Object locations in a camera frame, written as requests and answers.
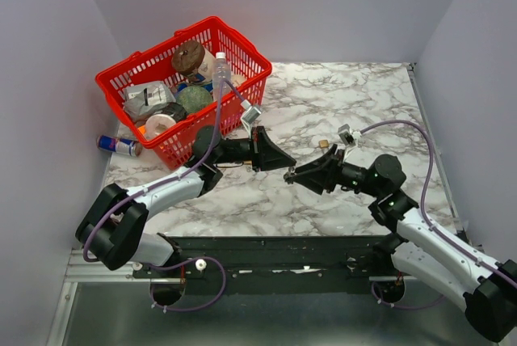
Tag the grey foil snack bag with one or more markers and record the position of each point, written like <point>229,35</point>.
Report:
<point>144,99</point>

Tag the green round ball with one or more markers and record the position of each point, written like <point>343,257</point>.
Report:
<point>194,99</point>

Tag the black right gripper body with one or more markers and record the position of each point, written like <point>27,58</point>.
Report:
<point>335,170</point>

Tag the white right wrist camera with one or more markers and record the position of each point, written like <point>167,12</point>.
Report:
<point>350,138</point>

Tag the red bull can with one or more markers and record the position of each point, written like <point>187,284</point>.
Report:
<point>119,145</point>

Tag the brown lid paper cup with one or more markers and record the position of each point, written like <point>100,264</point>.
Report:
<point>194,62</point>

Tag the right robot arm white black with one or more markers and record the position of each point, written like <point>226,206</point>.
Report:
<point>483,288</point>

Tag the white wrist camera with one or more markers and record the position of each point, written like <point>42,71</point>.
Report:
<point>350,138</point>
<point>250,113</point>

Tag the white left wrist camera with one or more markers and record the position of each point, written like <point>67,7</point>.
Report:
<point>250,113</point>

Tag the black mounting base rail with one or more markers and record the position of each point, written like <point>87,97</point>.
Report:
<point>282,265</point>

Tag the clear plastic water bottle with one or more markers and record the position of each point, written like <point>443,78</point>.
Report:
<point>221,75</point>

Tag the white tape roll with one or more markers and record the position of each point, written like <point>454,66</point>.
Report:
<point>157,124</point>

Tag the key with robot keychain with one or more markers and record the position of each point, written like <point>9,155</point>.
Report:
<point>290,171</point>

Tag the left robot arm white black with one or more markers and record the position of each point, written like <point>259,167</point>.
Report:
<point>112,232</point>

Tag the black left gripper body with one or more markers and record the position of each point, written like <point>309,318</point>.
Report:
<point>255,148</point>

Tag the long shackle brass padlock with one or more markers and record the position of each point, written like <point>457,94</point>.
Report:
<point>323,144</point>

